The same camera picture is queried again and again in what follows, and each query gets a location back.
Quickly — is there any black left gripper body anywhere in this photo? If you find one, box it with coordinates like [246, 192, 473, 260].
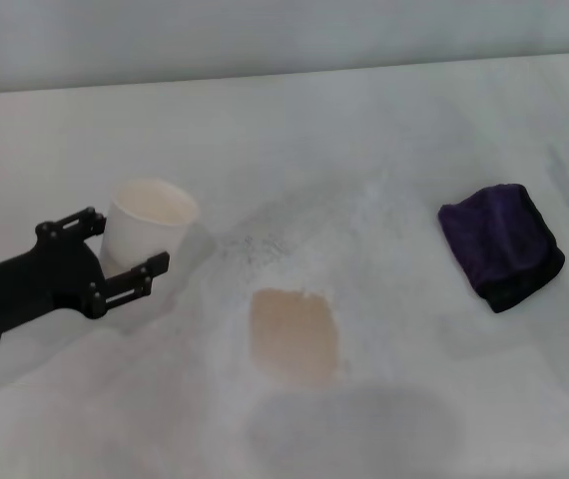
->
[0, 225, 107, 340]

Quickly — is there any white paper cup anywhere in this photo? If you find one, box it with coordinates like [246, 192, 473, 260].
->
[98, 178, 201, 278]

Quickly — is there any purple rag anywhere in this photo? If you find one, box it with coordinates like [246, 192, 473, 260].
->
[436, 182, 567, 315]

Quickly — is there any brown water stain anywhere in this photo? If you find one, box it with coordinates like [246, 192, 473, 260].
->
[249, 286, 343, 389]

